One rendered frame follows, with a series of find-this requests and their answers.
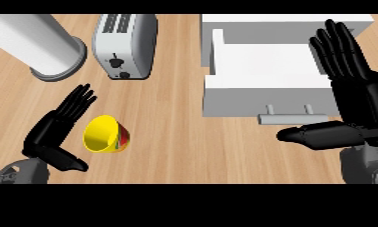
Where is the grey drawer handle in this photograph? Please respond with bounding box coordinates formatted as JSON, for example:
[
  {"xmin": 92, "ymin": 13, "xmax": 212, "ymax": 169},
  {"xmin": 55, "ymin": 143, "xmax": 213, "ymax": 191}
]
[{"xmin": 256, "ymin": 104, "xmax": 330, "ymax": 126}]

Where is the white cabinet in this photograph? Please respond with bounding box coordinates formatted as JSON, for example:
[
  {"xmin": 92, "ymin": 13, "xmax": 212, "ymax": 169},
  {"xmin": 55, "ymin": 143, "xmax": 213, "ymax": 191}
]
[{"xmin": 199, "ymin": 14, "xmax": 374, "ymax": 69}]

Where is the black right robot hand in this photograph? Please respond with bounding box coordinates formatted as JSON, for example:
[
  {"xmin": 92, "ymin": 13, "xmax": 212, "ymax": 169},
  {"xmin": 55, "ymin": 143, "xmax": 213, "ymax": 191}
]
[{"xmin": 274, "ymin": 18, "xmax": 378, "ymax": 152}]

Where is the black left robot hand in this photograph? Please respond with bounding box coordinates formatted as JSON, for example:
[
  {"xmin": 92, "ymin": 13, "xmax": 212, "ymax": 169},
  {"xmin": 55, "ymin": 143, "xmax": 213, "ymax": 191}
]
[{"xmin": 20, "ymin": 83, "xmax": 98, "ymax": 173}]

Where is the white cylindrical appliance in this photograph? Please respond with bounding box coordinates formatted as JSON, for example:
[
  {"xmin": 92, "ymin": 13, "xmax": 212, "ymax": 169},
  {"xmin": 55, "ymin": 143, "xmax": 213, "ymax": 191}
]
[{"xmin": 0, "ymin": 14, "xmax": 88, "ymax": 83}]

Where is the white open drawer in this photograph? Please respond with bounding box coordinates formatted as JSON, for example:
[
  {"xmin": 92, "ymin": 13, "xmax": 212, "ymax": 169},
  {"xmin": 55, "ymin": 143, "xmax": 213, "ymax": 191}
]
[{"xmin": 202, "ymin": 28, "xmax": 342, "ymax": 118}]

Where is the yellow cup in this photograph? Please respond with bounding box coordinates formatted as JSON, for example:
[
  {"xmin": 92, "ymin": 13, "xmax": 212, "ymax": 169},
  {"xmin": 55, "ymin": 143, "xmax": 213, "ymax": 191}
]
[{"xmin": 81, "ymin": 114, "xmax": 131, "ymax": 154}]

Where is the white toaster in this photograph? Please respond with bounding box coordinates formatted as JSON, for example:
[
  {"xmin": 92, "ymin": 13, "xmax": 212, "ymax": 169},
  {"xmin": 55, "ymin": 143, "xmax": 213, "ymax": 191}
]
[{"xmin": 91, "ymin": 14, "xmax": 159, "ymax": 81}]

